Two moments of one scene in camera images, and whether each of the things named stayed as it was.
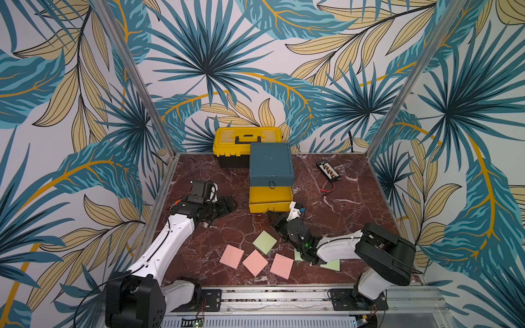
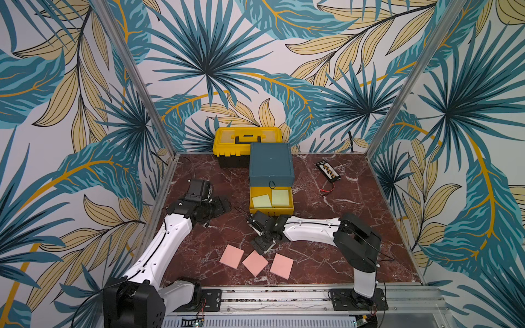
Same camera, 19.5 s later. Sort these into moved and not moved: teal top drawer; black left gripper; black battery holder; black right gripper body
Moved: black right gripper body
Not moved: teal top drawer; black battery holder; black left gripper
